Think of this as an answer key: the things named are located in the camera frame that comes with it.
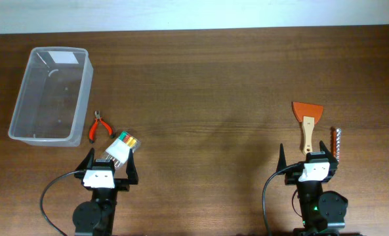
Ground orange bit holder strip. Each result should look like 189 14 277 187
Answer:
331 127 342 162

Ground black cable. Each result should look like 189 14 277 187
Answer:
39 169 85 236
262 163 305 236

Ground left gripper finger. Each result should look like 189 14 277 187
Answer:
126 149 138 184
75 147 95 171

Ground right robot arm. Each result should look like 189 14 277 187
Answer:
276 142 348 236

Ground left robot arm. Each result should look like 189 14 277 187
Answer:
72 148 138 235

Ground right black cable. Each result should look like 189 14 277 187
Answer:
262 163 305 236

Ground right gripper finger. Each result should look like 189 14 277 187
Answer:
319 140 338 164
276 144 287 172

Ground left black cable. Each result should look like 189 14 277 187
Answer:
39 169 85 236

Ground red handled pliers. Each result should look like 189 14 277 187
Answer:
89 110 115 144

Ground orange scraper wooden handle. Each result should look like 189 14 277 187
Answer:
292 102 323 155

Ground clear plastic container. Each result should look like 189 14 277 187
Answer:
8 47 94 147

